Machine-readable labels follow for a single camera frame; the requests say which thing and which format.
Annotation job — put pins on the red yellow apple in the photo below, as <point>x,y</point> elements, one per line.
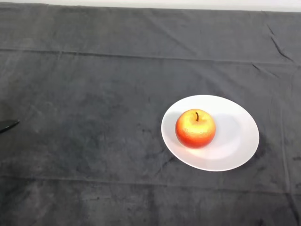
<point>195,129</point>

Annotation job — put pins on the black cloth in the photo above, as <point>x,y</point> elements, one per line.
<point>94,94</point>

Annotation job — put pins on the white round plate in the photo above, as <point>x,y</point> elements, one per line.
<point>235,141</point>

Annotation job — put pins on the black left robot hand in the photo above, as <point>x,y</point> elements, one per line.
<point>7,125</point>

